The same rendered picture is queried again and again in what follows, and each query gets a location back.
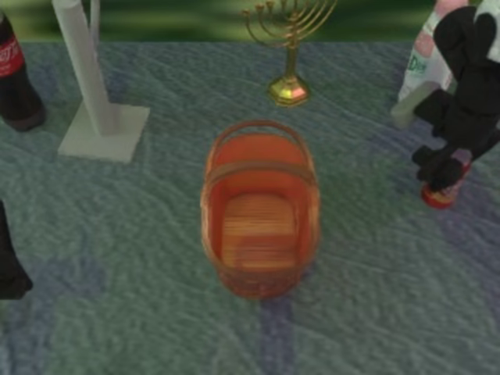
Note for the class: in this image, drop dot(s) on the red snack can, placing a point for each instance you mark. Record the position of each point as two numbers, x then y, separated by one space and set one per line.
438 199

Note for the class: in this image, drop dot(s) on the white plastic bottle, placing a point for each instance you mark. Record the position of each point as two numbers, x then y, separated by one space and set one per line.
423 51

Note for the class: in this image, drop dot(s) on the golden menorah candelabra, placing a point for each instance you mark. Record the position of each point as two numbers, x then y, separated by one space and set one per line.
290 88

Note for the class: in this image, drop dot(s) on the dark cola bottle red label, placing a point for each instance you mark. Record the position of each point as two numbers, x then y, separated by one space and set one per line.
15 93

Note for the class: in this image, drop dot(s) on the white post stand with base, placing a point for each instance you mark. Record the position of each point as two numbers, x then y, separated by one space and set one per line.
102 131

